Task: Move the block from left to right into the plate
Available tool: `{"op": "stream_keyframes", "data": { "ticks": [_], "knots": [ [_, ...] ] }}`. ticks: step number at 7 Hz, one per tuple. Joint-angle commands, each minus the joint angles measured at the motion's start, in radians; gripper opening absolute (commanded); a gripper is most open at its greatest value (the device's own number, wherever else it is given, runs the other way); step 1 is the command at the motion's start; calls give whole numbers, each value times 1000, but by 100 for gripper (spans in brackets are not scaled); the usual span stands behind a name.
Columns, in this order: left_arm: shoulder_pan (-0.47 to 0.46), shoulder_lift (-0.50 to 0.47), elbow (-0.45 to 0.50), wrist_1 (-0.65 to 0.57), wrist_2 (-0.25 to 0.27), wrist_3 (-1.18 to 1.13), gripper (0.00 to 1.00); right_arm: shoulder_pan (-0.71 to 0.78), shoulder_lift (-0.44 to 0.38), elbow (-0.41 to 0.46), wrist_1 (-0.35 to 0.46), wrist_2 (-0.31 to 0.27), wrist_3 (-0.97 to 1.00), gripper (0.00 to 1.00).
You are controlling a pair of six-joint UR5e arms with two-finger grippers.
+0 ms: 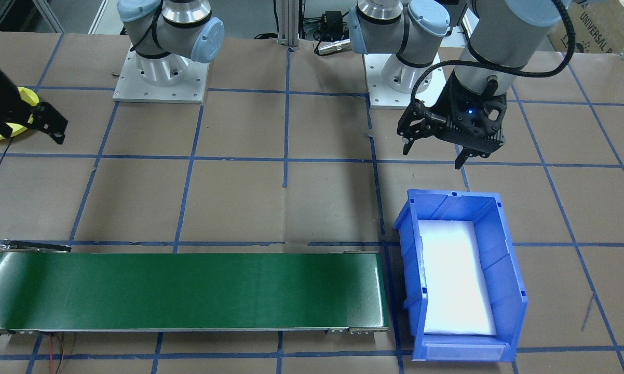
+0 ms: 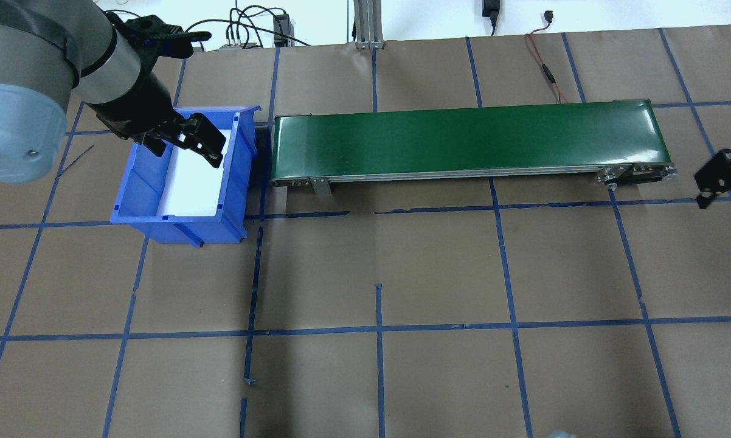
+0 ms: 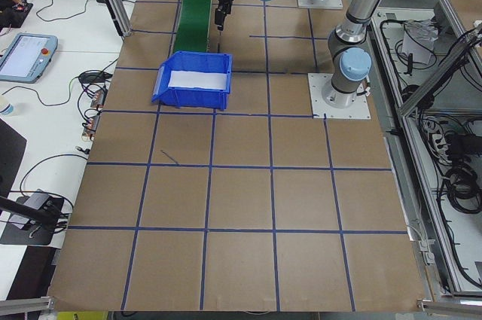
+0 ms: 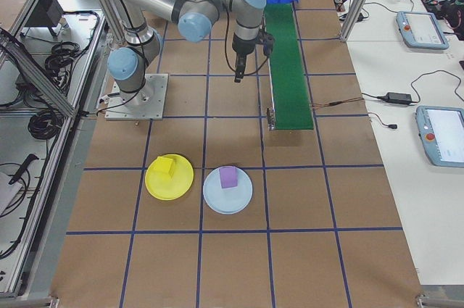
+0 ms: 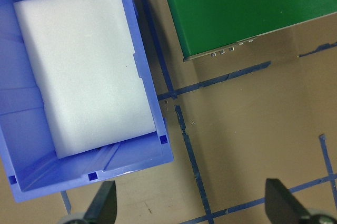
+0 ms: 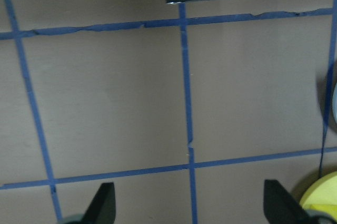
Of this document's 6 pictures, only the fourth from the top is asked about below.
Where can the purple foam cube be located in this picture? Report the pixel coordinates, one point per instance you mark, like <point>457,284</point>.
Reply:
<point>228,177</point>

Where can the yellow foam cube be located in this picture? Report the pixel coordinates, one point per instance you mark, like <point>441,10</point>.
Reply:
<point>163,167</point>

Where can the yellow plastic plate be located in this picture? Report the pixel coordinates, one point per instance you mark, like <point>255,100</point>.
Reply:
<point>174,185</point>

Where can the light blue plastic plate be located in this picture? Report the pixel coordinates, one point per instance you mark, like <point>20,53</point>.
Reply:
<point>228,201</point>

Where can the green conveyor belt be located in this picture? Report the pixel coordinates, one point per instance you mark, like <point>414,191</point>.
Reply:
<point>290,79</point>

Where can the small black adapter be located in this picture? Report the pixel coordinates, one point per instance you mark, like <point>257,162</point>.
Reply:
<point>360,17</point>

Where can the black power adapter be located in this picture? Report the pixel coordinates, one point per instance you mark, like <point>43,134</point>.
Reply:
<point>395,98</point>

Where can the grey blue teach pendant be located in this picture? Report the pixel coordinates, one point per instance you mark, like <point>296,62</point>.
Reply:
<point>424,30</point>
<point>446,134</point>

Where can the white side bench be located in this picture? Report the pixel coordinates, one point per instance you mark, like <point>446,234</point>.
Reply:
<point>398,214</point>

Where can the white paper sheet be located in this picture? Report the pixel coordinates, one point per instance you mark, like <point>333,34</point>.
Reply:
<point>7,192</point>

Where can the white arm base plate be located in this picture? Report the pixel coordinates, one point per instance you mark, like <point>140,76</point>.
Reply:
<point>156,105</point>

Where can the aluminium extrusion post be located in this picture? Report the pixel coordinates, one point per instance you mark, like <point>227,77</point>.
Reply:
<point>357,3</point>

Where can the metal V-shaped frame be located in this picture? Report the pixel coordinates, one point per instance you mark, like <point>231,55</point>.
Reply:
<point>43,79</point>

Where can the black box in frame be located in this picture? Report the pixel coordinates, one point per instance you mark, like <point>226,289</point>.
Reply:
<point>43,11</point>

